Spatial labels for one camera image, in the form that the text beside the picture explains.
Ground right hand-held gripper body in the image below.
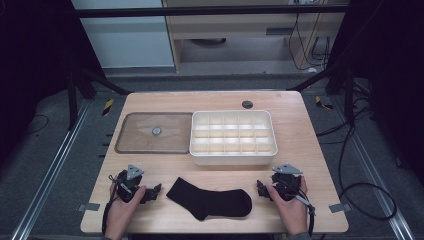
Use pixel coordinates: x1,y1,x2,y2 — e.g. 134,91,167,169
270,163,304,202

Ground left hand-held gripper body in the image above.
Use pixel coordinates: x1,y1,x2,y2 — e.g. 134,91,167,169
114,164,148,204

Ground white compartment storage box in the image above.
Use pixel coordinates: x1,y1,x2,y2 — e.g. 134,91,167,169
188,109,279,167

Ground black sock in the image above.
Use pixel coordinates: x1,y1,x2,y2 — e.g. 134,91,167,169
165,176,253,222

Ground person's left hand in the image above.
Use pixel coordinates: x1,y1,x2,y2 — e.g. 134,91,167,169
105,185,148,240

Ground person's right hand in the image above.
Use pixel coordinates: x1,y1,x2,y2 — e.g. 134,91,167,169
265,176,309,237

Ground transparent box lid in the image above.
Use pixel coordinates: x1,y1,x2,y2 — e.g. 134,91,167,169
114,111,194,155

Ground yellow black tape strip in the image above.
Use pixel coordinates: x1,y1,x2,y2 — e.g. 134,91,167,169
101,98,115,117
315,95,334,111

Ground black metal stand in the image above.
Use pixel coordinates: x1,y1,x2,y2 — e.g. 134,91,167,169
288,66,356,126
66,68,133,131

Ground white cabinet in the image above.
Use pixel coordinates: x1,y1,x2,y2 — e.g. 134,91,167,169
71,0,175,69

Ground dark curtain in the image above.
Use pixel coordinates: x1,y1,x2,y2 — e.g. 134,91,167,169
328,0,424,184
0,0,104,161

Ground light wooden desk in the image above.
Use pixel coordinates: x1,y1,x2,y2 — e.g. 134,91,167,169
162,0,349,73

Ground left hand-held gripper cable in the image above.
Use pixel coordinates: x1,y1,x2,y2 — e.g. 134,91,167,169
101,174,122,236

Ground hand-held gripper cable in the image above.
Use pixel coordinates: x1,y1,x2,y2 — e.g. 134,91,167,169
281,179,317,238
101,174,122,236

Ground grey metal table bracket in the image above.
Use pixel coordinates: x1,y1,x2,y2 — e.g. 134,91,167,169
328,202,353,214
77,202,101,213

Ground right hand-held gripper cable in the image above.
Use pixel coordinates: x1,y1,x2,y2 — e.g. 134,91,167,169
281,179,317,238

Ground black looped floor cable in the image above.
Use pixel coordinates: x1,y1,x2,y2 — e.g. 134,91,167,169
316,109,398,222

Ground aluminium floor rail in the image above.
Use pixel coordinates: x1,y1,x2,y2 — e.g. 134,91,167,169
9,99,93,240
333,96,416,240

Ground thin black floor cable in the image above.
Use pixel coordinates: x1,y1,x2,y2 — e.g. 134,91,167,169
25,114,50,136

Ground black cables under desk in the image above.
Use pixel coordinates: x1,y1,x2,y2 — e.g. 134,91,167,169
288,13,331,72

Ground black horizontal frame bar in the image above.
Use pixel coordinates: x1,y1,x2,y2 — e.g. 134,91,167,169
74,4,349,18

